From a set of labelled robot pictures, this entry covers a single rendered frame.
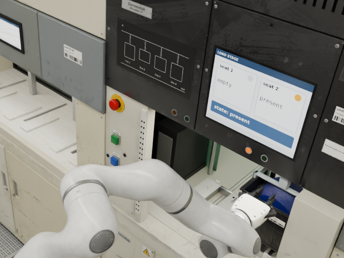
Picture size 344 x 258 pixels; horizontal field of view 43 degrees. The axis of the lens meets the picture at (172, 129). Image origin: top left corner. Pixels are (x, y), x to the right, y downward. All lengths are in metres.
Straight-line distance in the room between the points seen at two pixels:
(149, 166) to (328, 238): 0.49
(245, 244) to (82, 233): 0.46
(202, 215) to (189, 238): 0.60
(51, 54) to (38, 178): 0.73
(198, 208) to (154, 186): 0.17
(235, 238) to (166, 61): 0.54
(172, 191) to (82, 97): 0.75
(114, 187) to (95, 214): 0.11
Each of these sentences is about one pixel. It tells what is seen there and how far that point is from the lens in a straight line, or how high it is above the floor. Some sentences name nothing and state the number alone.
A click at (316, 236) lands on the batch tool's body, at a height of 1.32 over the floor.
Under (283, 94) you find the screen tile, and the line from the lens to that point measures 1.11.
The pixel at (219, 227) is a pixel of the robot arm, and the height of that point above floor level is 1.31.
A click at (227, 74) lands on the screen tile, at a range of 1.18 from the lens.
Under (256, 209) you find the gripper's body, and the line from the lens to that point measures 1.38.
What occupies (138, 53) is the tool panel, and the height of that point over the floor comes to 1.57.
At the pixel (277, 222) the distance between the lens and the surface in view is 1.58.
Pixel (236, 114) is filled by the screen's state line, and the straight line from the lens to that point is 1.21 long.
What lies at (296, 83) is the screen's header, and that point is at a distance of 1.09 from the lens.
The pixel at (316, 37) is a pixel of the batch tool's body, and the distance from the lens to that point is 1.04.
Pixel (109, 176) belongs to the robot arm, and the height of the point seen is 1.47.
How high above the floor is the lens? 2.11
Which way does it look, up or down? 32 degrees down
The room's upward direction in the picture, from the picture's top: 6 degrees clockwise
